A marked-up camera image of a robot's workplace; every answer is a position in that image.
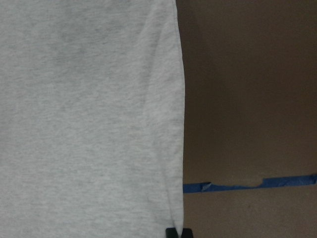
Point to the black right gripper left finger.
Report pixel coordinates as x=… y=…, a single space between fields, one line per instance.
x=171 y=233

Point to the grey cartoon print t-shirt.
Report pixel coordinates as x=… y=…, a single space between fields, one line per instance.
x=91 y=119

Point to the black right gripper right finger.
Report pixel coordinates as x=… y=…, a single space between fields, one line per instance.
x=187 y=233

